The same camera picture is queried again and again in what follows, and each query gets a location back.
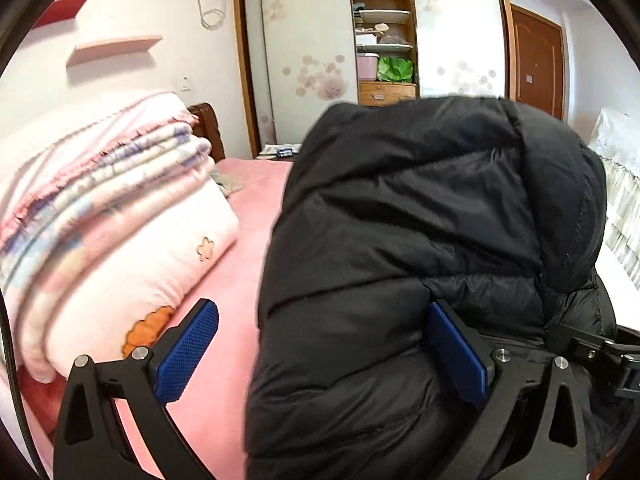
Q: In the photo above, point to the folded pink patterned quilt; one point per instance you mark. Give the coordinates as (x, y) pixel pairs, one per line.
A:
(100, 170)

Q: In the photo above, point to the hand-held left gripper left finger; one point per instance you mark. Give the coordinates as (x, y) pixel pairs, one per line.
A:
(187, 350)

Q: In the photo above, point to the pink bed sheet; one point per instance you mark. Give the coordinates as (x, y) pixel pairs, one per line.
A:
(235, 285)

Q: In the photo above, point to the stack of folded pink quilts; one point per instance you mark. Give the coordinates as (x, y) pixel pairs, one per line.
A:
(150, 270)

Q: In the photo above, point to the white wall socket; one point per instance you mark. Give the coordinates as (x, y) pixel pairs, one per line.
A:
(186, 83)

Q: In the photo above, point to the red wall shelf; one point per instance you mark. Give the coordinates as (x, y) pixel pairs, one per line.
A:
(62, 10)

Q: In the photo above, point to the pink storage box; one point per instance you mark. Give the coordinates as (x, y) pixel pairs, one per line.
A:
(366, 67)

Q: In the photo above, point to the wooden wardrobe with floral doors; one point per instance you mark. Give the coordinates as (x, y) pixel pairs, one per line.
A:
(300, 35)

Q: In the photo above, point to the green bag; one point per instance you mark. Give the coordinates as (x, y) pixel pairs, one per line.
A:
(395, 69)

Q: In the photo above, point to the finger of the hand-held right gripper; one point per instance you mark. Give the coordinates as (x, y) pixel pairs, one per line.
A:
(600, 352)

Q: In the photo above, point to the wooden headboard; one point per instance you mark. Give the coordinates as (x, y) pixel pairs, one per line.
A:
(207, 125)

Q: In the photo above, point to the pink wall shelf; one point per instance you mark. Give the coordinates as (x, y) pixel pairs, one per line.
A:
(115, 46)

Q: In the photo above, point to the black puffer jacket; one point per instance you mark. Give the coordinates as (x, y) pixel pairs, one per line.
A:
(400, 210)

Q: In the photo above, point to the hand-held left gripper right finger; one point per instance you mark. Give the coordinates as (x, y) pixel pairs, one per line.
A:
(457, 355)

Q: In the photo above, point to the grey cloth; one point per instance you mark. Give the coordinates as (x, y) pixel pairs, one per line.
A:
(227, 182)

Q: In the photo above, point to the bedside table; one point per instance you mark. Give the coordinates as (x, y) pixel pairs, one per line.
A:
(280, 152)

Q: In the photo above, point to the brown wooden door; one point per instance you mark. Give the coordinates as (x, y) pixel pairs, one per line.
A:
(537, 60)

